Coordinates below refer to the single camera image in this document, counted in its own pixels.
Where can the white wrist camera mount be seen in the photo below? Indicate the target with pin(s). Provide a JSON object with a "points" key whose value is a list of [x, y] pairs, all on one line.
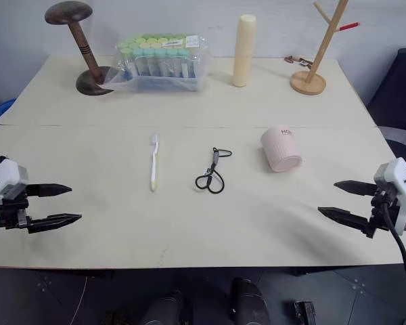
{"points": [[397, 184], [3, 184]]}

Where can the white toothbrush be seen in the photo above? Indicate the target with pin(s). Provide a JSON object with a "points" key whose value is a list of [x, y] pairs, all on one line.
{"points": [[154, 162]]}

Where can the clear bag of tubes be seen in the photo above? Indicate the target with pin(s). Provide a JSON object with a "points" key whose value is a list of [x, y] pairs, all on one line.
{"points": [[162, 62]]}

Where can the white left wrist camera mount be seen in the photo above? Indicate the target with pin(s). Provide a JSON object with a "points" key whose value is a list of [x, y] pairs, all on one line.
{"points": [[3, 184]]}

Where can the dark chair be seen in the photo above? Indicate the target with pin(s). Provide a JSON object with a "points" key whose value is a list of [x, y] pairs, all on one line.
{"points": [[397, 88]]}

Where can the brown metal clasp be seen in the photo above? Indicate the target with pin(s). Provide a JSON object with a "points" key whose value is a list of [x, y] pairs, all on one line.
{"points": [[299, 60]]}

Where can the pink ribbed cup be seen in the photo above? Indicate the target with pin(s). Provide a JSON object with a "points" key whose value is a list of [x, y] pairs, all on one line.
{"points": [[280, 149]]}

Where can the dark rounded robot foot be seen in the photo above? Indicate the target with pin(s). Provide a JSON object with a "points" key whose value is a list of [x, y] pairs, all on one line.
{"points": [[248, 301]]}

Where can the light wooden branch stand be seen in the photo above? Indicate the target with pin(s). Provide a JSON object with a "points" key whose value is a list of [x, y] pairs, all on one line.
{"points": [[316, 54]]}

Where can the red-tipped peg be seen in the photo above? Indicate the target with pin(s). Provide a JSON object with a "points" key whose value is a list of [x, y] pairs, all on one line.
{"points": [[349, 26]]}

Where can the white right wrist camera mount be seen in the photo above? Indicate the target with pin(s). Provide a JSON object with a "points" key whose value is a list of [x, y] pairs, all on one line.
{"points": [[397, 184]]}

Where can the blue round bin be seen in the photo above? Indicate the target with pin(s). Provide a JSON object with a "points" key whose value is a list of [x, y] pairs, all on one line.
{"points": [[1, 109]]}

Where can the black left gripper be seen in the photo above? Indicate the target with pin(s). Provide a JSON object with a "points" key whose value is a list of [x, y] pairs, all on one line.
{"points": [[9, 212]]}

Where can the small black box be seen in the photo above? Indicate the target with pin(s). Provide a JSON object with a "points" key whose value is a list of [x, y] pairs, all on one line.
{"points": [[304, 311]]}

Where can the cream cylindrical bottle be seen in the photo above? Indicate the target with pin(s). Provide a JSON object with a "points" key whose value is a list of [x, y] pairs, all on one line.
{"points": [[244, 50]]}

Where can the dark wooden hat stand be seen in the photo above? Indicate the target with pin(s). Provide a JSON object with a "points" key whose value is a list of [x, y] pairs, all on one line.
{"points": [[79, 44]]}

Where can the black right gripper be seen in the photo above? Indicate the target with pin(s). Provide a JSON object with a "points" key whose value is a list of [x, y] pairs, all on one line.
{"points": [[380, 211]]}

